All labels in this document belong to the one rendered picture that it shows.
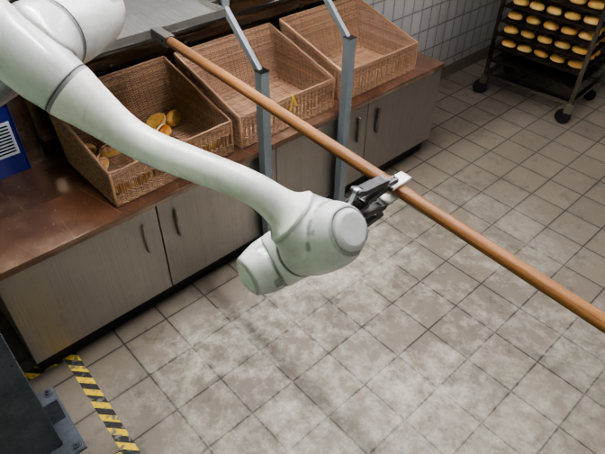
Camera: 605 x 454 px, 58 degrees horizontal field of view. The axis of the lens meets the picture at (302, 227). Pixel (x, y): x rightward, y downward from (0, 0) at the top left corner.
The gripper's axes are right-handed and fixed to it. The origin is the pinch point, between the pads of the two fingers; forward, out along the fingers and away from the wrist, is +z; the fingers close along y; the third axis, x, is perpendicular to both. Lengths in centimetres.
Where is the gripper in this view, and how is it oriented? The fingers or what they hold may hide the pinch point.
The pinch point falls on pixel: (394, 187)
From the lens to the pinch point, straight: 121.7
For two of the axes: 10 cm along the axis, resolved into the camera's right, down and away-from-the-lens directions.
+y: -0.4, 7.3, 6.8
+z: 7.4, -4.3, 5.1
